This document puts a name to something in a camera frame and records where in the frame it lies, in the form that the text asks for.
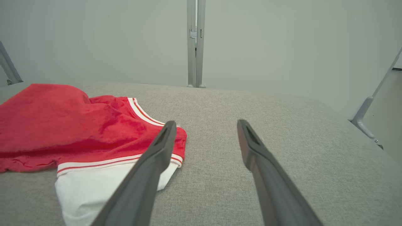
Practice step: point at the red and white garment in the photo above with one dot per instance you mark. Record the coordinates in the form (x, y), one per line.
(62, 125)

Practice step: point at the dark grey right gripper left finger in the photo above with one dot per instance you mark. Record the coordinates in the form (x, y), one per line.
(138, 197)

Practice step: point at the grey partition post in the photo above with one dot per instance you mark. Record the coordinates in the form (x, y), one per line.
(190, 62)
(201, 62)

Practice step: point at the grey partition foot strut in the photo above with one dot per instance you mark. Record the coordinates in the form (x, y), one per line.
(9, 67)
(361, 114)

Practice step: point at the white partition panel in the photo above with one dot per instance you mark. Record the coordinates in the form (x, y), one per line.
(282, 40)
(94, 37)

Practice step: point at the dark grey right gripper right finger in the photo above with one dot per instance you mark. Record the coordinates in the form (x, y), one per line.
(276, 194)

